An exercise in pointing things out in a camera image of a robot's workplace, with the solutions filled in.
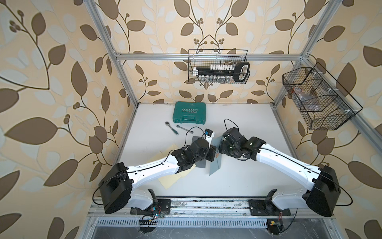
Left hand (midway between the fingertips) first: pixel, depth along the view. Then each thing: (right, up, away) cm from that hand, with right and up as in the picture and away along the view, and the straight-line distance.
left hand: (215, 146), depth 77 cm
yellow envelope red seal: (-26, -21, +7) cm, 34 cm away
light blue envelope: (+1, -12, +7) cm, 14 cm away
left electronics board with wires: (-34, -38, -3) cm, 51 cm away
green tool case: (-15, +19, +32) cm, 41 cm away
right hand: (+4, -3, +4) cm, 7 cm away
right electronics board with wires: (+29, -39, -5) cm, 49 cm away
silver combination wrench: (-14, +5, +28) cm, 31 cm away
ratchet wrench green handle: (-32, +11, +31) cm, 46 cm away
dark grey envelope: (-7, -13, +12) cm, 19 cm away
